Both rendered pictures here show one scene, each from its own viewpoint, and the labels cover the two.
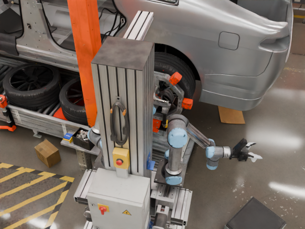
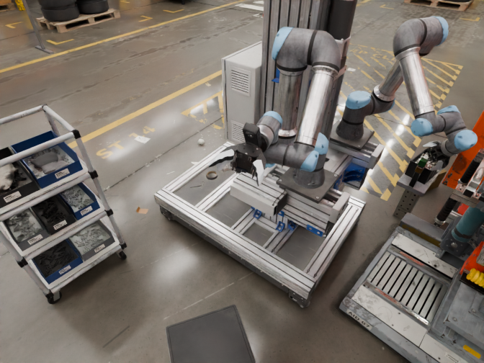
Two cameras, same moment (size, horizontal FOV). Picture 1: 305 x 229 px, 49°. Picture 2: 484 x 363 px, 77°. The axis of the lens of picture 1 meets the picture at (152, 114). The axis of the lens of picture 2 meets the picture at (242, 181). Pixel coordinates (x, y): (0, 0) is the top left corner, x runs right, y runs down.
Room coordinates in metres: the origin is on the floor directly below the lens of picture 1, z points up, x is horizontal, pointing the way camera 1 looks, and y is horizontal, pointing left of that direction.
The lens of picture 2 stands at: (1.73, -1.28, 1.77)
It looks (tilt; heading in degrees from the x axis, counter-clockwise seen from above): 42 degrees down; 115
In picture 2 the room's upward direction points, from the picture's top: straight up
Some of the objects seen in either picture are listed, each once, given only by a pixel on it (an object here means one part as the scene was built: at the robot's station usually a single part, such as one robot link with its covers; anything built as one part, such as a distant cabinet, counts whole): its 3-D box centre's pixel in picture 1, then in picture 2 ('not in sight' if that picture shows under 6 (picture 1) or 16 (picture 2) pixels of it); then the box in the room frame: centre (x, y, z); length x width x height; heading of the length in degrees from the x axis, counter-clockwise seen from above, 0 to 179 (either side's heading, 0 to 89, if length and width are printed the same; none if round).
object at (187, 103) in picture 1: (187, 103); not in sight; (2.33, -0.32, 0.85); 0.09 x 0.08 x 0.07; 71
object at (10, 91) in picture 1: (33, 85); not in sight; (3.13, 1.44, 0.39); 0.66 x 0.66 x 0.24
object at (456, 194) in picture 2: (165, 108); (466, 195); (2.18, -0.12, 0.93); 0.09 x 0.05 x 0.05; 161
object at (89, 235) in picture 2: not in sight; (51, 211); (0.26, -0.66, 0.50); 0.53 x 0.42 x 1.00; 71
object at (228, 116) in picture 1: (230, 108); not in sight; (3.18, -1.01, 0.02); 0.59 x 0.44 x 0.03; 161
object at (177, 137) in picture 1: (174, 154); (288, 99); (1.42, -0.16, 1.19); 0.15 x 0.12 x 0.55; 2
